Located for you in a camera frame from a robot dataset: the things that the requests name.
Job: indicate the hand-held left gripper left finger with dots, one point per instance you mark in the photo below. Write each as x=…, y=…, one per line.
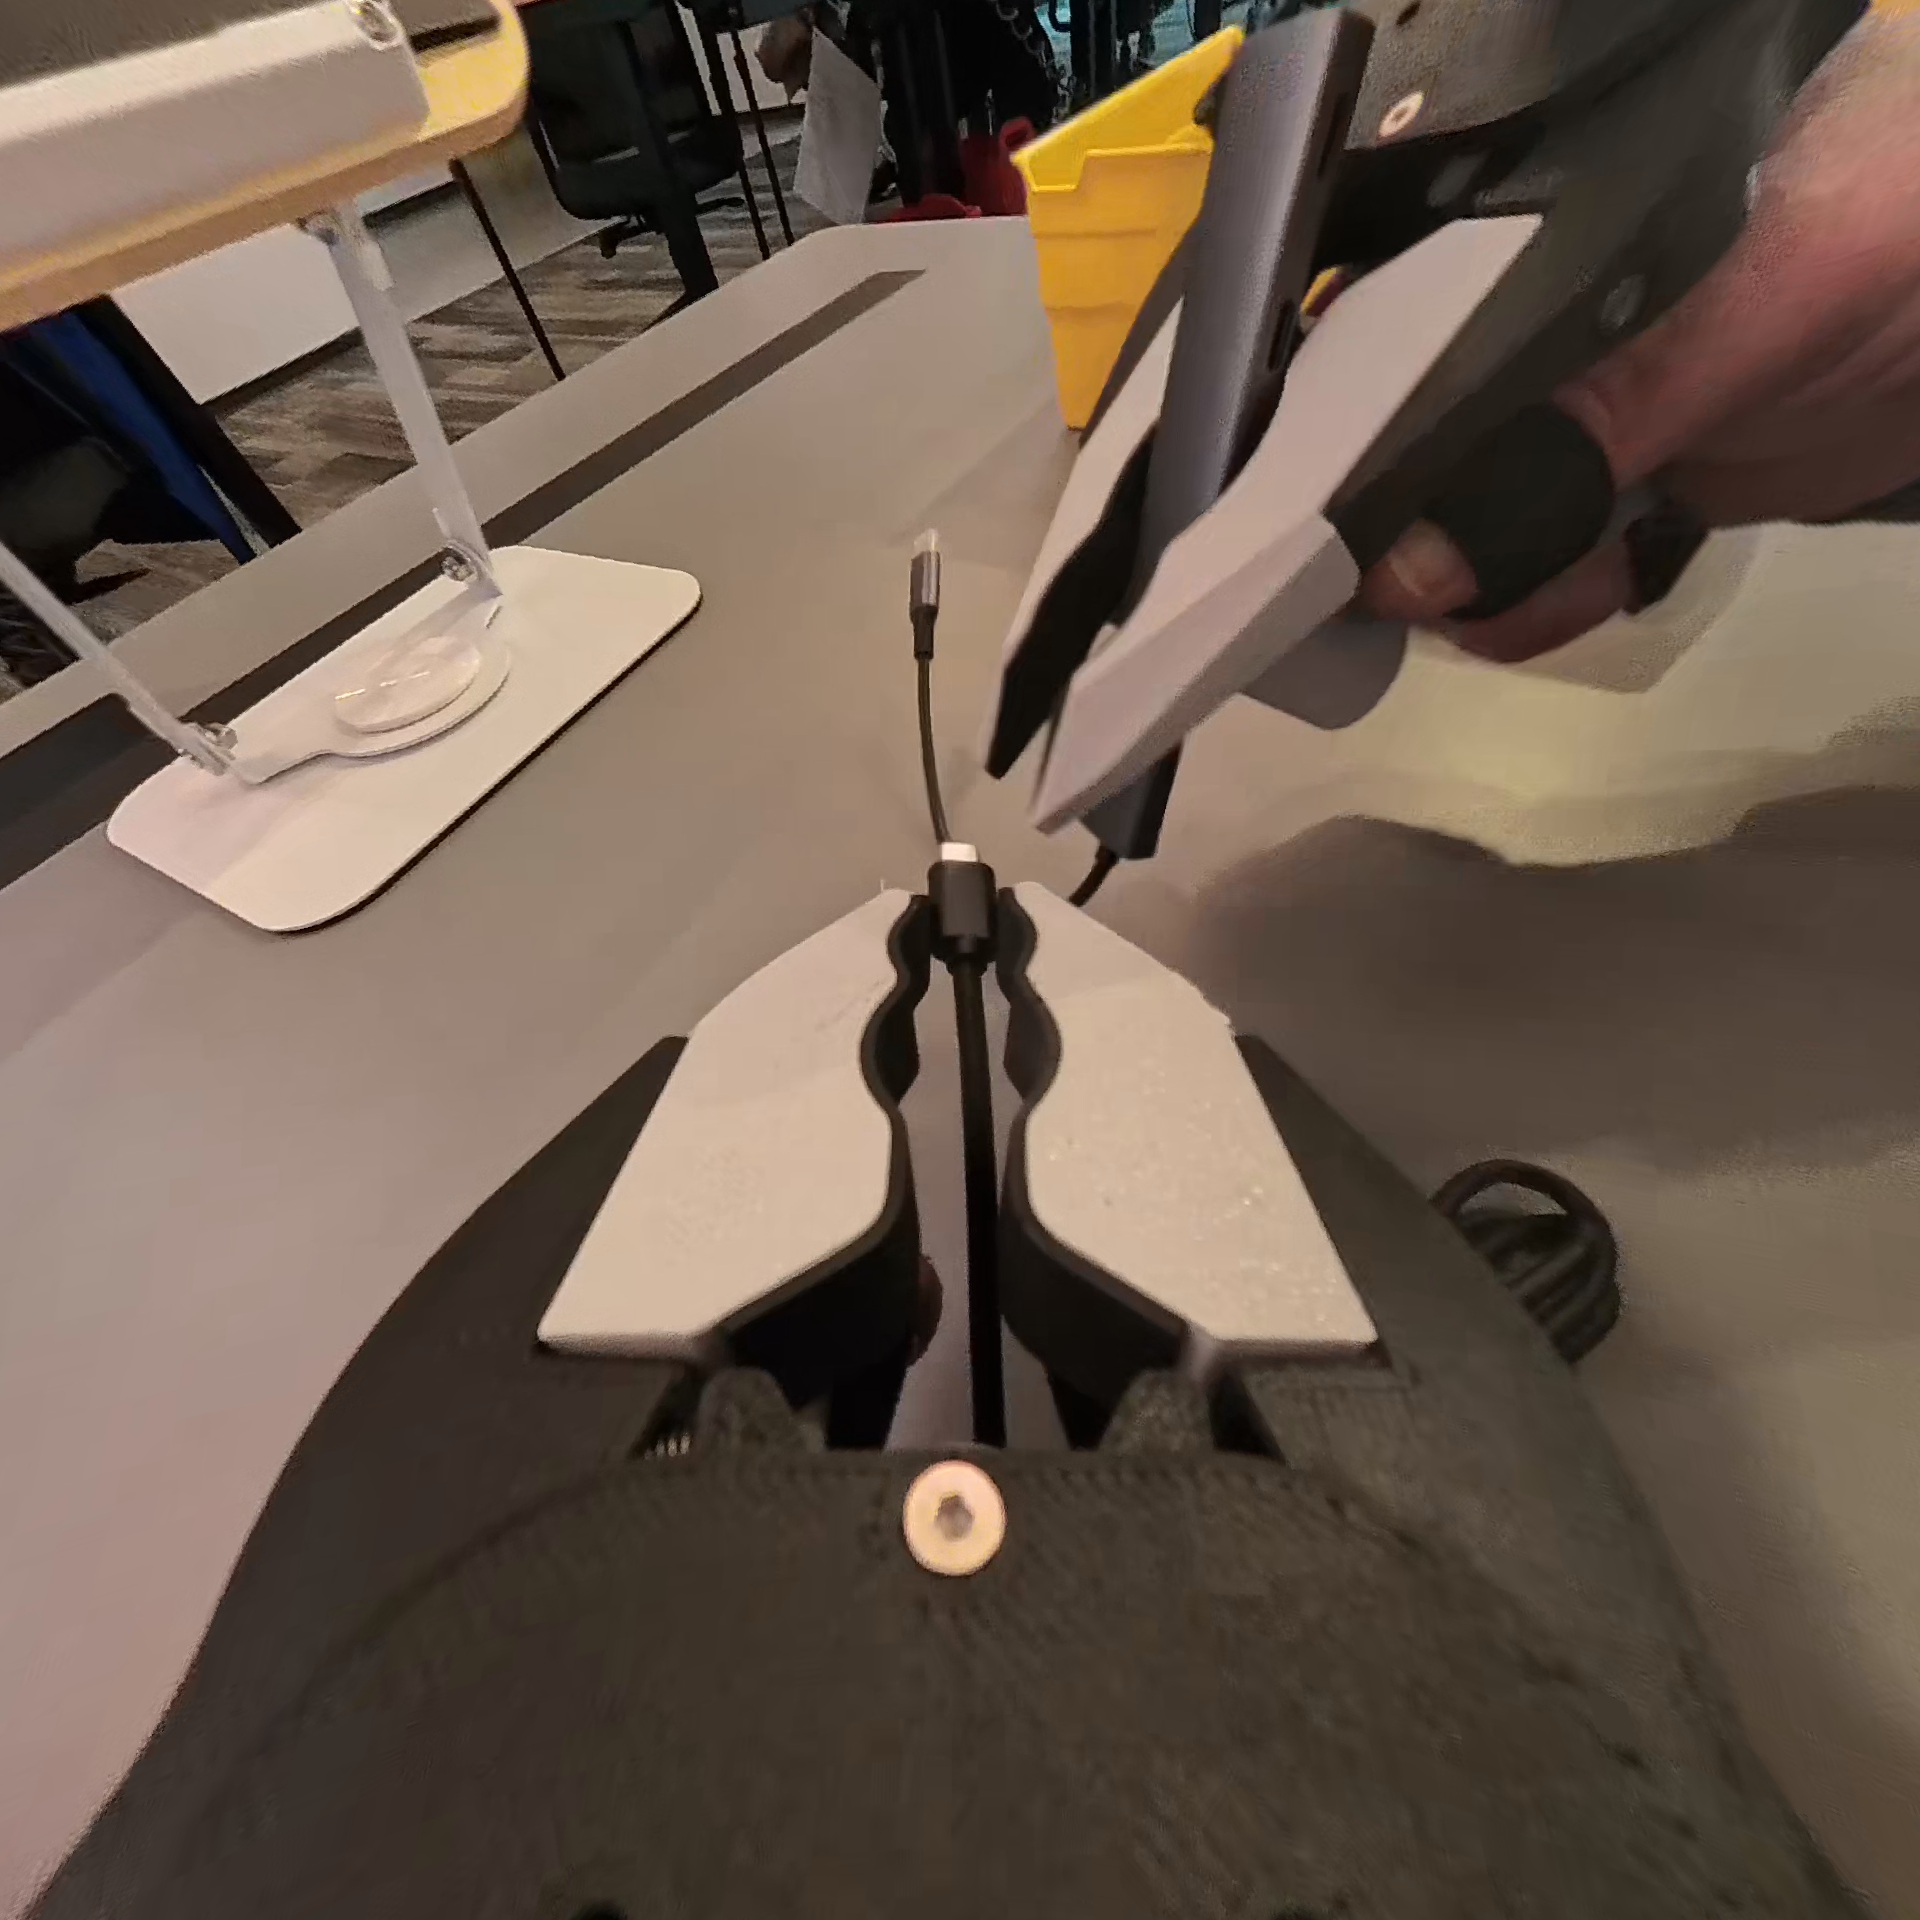
x=734, y=1186

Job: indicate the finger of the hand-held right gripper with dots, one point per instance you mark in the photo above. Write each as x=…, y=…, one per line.
x=1321, y=452
x=1067, y=570

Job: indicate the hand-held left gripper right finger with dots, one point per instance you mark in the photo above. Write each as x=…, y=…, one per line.
x=1201, y=1186

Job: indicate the grey usb hub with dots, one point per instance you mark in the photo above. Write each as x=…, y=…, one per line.
x=1247, y=302

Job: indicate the yellow plastic bin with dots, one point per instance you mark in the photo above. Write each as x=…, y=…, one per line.
x=1126, y=241

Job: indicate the person's right hand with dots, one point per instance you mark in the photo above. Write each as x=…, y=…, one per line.
x=1771, y=360

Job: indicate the black office chair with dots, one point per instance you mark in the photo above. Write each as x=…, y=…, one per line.
x=631, y=120

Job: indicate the blue draped office chair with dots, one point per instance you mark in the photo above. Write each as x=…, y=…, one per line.
x=120, y=452

